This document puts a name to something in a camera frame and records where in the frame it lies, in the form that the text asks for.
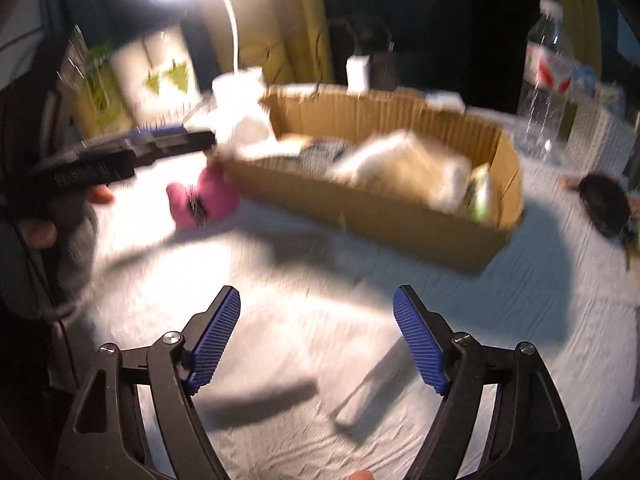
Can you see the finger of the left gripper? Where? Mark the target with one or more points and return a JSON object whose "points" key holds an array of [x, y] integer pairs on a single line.
{"points": [[140, 134], [150, 149]]}

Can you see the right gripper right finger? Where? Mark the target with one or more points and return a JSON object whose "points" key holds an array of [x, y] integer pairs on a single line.
{"points": [[529, 435]]}

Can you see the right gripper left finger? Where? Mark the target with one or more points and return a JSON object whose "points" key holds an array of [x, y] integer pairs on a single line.
{"points": [[104, 436]]}

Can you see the pink plush toy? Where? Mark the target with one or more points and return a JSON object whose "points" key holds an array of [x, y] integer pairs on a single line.
{"points": [[213, 198]]}

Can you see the clear plastic bag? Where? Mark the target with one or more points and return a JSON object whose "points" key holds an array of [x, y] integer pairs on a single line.
{"points": [[393, 371]]}

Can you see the grey dotted sock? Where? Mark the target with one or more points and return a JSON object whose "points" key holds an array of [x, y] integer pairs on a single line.
{"points": [[321, 154]]}

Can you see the cotton swabs bag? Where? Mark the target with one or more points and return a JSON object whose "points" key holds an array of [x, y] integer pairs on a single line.
{"points": [[400, 159]]}

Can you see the small green tissue pack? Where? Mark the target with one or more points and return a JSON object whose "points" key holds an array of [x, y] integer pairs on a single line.
{"points": [[481, 201]]}

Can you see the person's left thumb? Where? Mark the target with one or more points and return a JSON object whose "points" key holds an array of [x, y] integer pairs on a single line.
{"points": [[66, 213]]}

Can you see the person's right hand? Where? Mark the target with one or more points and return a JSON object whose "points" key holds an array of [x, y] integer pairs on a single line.
{"points": [[361, 475]]}

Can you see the paper cups sleeve white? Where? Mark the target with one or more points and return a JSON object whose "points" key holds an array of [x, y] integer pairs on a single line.
{"points": [[156, 77]]}

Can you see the paper cups sleeve green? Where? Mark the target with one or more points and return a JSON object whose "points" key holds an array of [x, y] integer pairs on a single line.
{"points": [[90, 86]]}

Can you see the open cardboard box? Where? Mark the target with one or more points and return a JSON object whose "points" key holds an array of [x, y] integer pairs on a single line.
{"points": [[386, 207]]}

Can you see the yellow curtain left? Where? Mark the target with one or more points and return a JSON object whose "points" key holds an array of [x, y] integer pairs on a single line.
{"points": [[288, 39]]}

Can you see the yellow curtain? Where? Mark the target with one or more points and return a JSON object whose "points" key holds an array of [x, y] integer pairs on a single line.
{"points": [[288, 39], [581, 21]]}

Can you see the white lace tablecloth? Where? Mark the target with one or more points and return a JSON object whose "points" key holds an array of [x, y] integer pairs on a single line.
{"points": [[317, 316]]}

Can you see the white power adapter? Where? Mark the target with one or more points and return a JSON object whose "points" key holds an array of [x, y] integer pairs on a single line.
{"points": [[358, 73]]}

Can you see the black power adapter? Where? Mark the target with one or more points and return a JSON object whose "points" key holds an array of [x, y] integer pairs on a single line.
{"points": [[383, 71]]}

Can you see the black round pouch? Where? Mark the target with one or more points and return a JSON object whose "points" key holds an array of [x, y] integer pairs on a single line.
{"points": [[606, 204]]}

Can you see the white lattice basket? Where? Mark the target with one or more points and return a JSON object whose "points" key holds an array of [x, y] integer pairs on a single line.
{"points": [[599, 139]]}

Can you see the plastic water bottle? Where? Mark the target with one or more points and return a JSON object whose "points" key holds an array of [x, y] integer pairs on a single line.
{"points": [[547, 76]]}

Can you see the yellow curtain right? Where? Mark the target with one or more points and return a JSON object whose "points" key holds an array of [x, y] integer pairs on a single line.
{"points": [[581, 21]]}

